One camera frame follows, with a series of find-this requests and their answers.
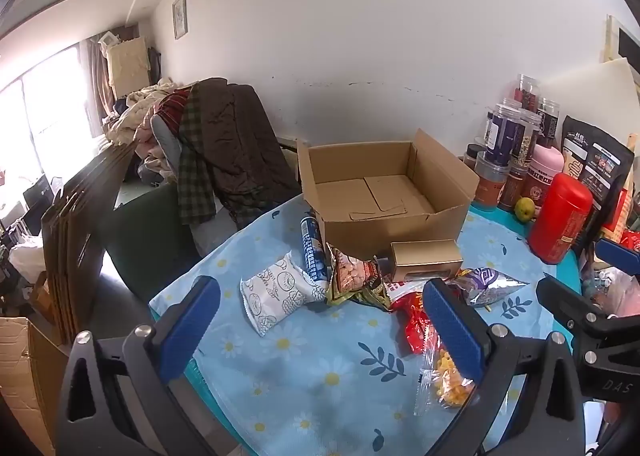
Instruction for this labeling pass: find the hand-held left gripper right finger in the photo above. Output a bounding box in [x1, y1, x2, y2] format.
[422, 278, 586, 456]

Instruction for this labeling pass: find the jar of brown powder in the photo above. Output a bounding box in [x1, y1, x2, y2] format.
[500, 166, 528, 211]

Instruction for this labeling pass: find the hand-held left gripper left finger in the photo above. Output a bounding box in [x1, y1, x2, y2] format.
[52, 276, 236, 456]

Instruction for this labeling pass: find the silver purple snack packet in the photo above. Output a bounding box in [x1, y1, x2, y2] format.
[447, 267, 532, 307]

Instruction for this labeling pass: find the clear jar dark label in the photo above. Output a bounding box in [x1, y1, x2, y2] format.
[537, 98, 561, 149]

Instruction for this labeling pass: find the clear jar of grains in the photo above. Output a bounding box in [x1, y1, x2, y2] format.
[510, 110, 543, 169]

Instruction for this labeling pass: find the stack of brown cardboard sheets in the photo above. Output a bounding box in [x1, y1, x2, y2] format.
[40, 138, 143, 347]

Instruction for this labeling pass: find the brown peanut snack packet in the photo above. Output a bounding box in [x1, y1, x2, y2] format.
[325, 243, 393, 311]

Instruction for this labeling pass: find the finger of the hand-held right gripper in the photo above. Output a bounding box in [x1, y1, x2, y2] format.
[536, 273, 615, 353]
[595, 237, 640, 269]

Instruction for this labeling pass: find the white patterned snack packet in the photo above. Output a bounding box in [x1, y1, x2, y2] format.
[240, 251, 328, 337]

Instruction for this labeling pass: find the black printed bag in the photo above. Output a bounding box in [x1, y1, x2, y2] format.
[560, 115, 636, 247]

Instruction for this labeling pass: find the small gold box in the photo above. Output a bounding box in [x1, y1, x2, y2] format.
[390, 239, 463, 283]

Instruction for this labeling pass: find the wide jar orange label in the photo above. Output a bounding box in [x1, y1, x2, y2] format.
[474, 152, 511, 209]

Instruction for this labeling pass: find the wooden stretcher frame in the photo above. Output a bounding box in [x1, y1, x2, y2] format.
[606, 14, 640, 66]

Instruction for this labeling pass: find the teal table cover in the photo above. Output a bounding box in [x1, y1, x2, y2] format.
[182, 206, 583, 456]

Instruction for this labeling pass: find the translucent pink plastic bag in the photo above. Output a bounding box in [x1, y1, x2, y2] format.
[582, 261, 640, 317]

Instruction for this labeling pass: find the grey chair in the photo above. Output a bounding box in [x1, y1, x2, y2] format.
[150, 113, 241, 257]

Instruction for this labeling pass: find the beige board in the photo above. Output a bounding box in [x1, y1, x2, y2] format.
[107, 36, 151, 99]

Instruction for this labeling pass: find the white foam board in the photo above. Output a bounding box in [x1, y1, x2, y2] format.
[540, 58, 640, 121]

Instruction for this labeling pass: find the clear jar purple label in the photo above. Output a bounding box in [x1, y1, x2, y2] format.
[487, 104, 523, 167]

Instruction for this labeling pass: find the brown curtain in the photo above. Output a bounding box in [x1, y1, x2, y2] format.
[80, 38, 116, 137]

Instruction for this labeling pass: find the green plaid shirt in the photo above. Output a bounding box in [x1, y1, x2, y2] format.
[177, 93, 218, 227]

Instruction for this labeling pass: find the blue white snack tube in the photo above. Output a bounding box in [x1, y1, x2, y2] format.
[300, 216, 331, 287]

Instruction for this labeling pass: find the blue floral tablecloth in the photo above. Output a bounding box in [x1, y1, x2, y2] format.
[149, 196, 583, 456]

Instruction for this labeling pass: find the red snack packet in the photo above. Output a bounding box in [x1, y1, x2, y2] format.
[395, 293, 441, 354]

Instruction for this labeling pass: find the window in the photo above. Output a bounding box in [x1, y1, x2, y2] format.
[0, 46, 96, 197]

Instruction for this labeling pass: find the clear jar red label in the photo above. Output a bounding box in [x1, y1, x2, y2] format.
[515, 74, 541, 111]

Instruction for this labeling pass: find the white plastic bag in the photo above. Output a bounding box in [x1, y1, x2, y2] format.
[9, 235, 46, 281]

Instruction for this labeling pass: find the red striped garment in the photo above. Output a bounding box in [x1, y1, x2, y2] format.
[156, 90, 193, 131]

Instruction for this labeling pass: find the pink canister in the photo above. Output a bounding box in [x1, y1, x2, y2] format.
[527, 143, 566, 207]

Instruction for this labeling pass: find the small orange red packet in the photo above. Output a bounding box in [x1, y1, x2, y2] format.
[414, 336, 476, 418]

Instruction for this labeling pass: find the small dark-lid jar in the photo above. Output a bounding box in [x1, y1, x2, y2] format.
[462, 143, 488, 171]

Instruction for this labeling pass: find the floor cardboard box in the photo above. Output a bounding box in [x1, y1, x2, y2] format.
[0, 316, 71, 456]

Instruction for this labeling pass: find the flat red white packet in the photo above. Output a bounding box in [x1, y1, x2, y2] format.
[387, 278, 431, 299]

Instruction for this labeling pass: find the red canister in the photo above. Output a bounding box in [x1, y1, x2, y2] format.
[527, 172, 594, 265]

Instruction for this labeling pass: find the pile of beige clothes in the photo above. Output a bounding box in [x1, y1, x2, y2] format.
[102, 78, 181, 147]

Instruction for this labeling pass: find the cream red paper bag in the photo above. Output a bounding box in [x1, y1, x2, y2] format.
[602, 136, 640, 241]

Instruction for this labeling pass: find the framed wall picture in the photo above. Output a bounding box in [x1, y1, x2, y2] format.
[172, 0, 187, 40]

